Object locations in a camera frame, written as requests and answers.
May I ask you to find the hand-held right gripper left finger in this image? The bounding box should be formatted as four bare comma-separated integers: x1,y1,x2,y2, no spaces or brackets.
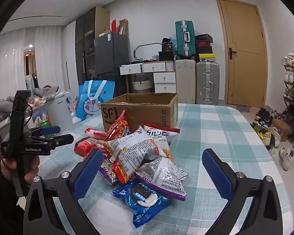
23,148,104,235

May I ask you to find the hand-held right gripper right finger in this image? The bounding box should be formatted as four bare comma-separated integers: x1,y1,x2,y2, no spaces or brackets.
201,148,285,235

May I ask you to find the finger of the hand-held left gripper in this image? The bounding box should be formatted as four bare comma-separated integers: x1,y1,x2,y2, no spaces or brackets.
31,134,74,153
27,126,62,139

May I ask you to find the purple snack packet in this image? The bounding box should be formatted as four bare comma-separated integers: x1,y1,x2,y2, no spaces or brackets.
99,150,128,186
135,157,189,202

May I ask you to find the red cookie packet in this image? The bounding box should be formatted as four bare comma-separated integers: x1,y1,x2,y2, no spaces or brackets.
74,137,106,159

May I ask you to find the red white snack packet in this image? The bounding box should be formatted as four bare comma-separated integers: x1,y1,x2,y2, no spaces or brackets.
84,127,111,140

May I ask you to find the white orange-edged snack packet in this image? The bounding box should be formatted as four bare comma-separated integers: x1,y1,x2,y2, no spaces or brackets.
103,126,173,184

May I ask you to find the red triangular crisp packet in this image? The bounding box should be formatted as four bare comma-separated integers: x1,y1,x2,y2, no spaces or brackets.
105,110,131,140

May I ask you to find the blue cookie packet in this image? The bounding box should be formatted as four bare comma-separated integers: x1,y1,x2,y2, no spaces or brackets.
112,182,172,229

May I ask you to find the white fried noodle snack packet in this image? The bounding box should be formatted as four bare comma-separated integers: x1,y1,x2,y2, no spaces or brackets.
143,122,180,148

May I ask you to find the person's left forearm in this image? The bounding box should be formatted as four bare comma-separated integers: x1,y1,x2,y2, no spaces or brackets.
0,162,27,235

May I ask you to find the person's left hand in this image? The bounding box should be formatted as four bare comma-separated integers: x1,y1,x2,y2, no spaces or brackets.
0,155,41,184

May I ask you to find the green drink can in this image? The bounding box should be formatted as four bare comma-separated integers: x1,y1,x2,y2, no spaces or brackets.
39,119,52,138

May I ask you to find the blue white carton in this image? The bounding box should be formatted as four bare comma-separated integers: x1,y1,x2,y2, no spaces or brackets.
31,106,49,128

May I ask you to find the white electric kettle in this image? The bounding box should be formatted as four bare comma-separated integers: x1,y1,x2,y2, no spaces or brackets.
43,91,75,131

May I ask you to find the grey bedding pile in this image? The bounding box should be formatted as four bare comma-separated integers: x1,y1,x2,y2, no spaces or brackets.
0,85,60,128

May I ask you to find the blue cartoon tote bag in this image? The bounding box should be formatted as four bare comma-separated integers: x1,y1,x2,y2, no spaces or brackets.
75,80,115,121

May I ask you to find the pile of floor shoes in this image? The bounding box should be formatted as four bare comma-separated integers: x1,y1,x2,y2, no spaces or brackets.
251,106,294,172

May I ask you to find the white wardrobe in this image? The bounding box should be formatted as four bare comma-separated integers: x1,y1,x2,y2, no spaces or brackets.
61,21,77,91

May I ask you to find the small brown cardboard box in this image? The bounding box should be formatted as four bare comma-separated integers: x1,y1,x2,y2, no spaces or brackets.
272,119,292,142

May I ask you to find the white sheer curtain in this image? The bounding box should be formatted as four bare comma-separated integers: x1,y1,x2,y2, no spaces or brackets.
0,26,64,103

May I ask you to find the silver suitcase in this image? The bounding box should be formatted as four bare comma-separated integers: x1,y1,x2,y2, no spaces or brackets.
195,61,220,106

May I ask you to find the dark grey fridge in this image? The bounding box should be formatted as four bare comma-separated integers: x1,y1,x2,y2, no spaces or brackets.
94,32,129,96

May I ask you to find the tall dark glass cabinet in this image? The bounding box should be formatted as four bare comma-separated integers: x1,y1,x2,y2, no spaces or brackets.
75,7,111,89

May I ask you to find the woven basket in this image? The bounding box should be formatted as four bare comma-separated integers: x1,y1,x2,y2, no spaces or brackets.
132,77,153,91

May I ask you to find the beige suitcase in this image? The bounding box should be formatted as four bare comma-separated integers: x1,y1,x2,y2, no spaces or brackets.
174,59,196,104

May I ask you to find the white drawer desk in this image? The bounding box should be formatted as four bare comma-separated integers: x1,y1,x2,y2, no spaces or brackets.
120,61,177,93

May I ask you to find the yellow black shoe box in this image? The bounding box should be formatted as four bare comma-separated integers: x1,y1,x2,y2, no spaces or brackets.
198,53,216,62

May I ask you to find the wooden door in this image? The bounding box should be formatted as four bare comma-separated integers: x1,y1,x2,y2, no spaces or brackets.
216,0,269,108

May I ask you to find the brown upright carton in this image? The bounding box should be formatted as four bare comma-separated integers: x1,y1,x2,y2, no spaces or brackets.
119,19,129,36

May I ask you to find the red logo shoe box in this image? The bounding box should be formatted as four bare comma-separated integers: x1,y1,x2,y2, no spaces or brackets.
195,41,212,54

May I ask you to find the black storage box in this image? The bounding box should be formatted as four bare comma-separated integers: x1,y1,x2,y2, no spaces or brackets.
158,51,174,61

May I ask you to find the wooden shoe rack with shoes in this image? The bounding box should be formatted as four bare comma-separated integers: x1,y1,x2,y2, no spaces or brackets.
282,52,294,152

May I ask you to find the black printed bag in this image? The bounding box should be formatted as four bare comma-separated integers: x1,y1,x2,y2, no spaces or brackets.
162,38,174,53

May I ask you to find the teal suitcase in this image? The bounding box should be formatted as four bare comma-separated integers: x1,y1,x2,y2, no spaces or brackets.
175,20,196,59

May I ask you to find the light blue plastic bag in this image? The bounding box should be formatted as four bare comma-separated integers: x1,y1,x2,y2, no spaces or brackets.
169,36,178,52

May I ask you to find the oval silver frame mirror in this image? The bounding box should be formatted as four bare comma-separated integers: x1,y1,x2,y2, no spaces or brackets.
133,43,162,61

